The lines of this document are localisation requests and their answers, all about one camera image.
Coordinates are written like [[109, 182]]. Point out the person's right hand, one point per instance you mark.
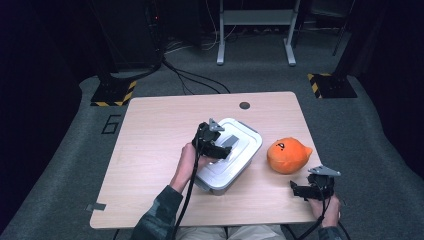
[[328, 211]]

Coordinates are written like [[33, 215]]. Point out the clear brown storage box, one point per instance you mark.
[[218, 190]]

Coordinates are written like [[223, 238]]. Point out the person's beige trousers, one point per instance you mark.
[[233, 234]]

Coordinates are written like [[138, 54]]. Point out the dark curtain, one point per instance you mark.
[[36, 83], [393, 73]]

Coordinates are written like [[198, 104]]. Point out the white metal desk frame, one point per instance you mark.
[[256, 18]]

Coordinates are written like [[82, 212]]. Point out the black equipment cabinet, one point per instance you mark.
[[133, 33]]

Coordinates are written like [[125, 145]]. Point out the orange plush toy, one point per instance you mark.
[[288, 156]]

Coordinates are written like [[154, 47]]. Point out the person's left hand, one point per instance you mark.
[[188, 161]]

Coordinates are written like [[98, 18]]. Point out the hazard striped black stand base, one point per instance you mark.
[[113, 93], [333, 86]]

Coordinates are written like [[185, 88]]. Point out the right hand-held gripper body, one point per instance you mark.
[[321, 185]]

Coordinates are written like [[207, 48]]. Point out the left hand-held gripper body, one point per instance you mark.
[[206, 136]]

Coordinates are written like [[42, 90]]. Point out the white plastic box lid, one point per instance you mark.
[[238, 156]]

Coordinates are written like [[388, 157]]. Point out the dark round table grommet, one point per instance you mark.
[[244, 105]]

